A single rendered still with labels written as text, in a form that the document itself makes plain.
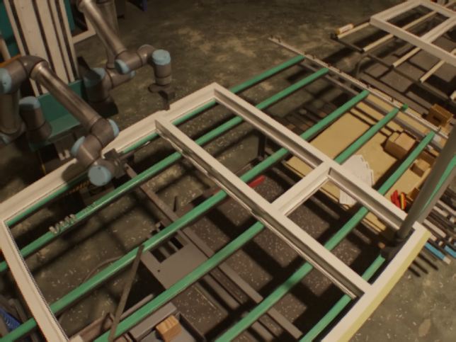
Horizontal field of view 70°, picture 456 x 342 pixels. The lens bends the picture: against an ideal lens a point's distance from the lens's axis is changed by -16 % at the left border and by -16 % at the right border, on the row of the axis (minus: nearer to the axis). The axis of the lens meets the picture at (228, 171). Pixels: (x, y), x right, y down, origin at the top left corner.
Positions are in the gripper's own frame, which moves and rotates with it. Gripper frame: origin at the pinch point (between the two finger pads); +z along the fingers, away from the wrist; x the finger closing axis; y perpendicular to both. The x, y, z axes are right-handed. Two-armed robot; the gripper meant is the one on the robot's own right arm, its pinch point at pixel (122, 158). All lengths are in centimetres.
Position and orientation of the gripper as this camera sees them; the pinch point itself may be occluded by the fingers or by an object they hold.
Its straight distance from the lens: 188.6
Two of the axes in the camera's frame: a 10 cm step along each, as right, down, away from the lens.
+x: -4.5, -8.7, -2.1
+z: 0.5, -2.6, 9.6
